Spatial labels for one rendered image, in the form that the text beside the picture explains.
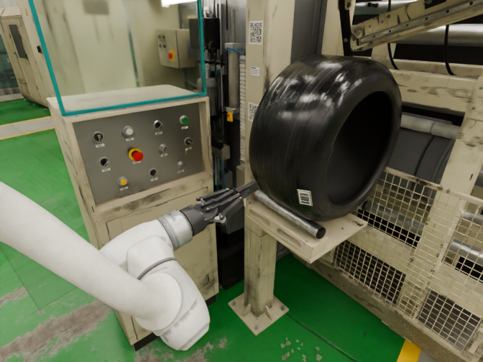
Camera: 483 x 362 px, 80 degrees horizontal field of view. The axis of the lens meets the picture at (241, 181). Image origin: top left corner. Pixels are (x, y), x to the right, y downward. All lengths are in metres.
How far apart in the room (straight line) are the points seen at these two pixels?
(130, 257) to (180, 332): 0.19
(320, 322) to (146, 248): 1.43
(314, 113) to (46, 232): 0.64
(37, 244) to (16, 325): 1.83
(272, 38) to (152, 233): 0.78
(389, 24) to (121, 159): 1.12
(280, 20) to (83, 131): 0.79
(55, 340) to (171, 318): 1.53
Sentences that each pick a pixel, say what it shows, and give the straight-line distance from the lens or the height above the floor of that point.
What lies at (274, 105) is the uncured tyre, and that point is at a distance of 0.89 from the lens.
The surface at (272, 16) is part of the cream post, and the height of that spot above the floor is 1.56.
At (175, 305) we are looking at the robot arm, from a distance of 0.59.
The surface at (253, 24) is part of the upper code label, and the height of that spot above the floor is 1.54.
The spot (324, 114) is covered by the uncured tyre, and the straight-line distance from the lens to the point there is 0.82.
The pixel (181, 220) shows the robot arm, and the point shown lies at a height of 1.12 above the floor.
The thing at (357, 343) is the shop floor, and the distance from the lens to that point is 1.92.
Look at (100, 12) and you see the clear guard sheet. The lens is 1.13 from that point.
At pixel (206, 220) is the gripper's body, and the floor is 1.10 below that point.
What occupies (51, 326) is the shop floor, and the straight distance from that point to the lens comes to 2.17.
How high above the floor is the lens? 1.53
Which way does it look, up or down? 28 degrees down
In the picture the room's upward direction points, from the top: straight up
